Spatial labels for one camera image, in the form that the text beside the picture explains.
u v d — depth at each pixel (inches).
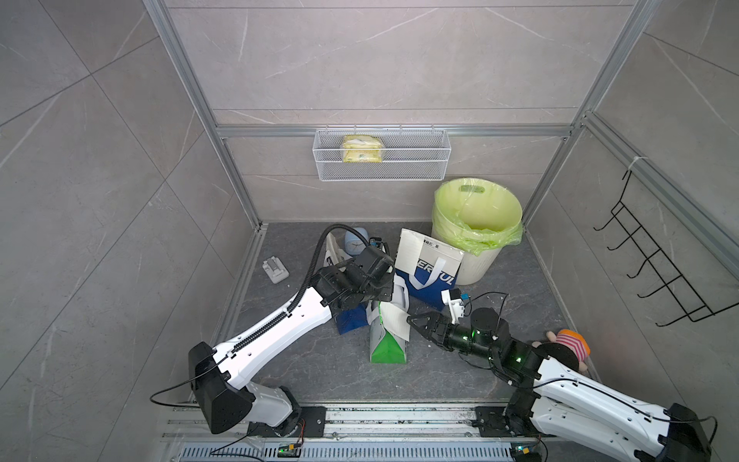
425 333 24.5
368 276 20.6
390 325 26.9
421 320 25.9
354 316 34.0
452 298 26.9
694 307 23.0
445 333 24.6
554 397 19.9
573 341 32.1
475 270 36.5
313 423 28.9
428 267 33.7
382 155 34.6
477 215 38.6
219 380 15.2
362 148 34.6
